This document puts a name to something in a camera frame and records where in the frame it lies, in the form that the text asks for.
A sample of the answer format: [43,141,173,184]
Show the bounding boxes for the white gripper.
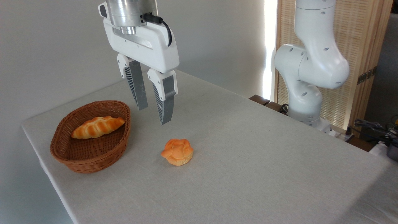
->
[103,19,180,125]

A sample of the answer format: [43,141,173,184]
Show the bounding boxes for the long braided bread loaf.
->
[71,116,126,139]

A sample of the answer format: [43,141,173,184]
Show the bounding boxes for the round orange bread bun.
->
[161,138,194,166]

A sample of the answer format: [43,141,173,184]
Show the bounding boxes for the brown woven wicker basket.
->
[50,100,131,174]

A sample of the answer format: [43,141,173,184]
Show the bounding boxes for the dark brown wooden furniture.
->
[249,95,289,115]

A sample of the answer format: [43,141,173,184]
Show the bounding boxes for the white power strip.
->
[323,124,355,141]

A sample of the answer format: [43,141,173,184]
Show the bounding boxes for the dark metal screen hinge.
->
[357,67,377,85]

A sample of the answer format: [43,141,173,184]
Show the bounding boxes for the wooden slatted folding screen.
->
[275,0,394,131]

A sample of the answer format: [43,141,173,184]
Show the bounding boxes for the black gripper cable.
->
[142,13,173,47]

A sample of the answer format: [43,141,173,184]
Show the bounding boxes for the black cable bundle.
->
[346,119,398,144]

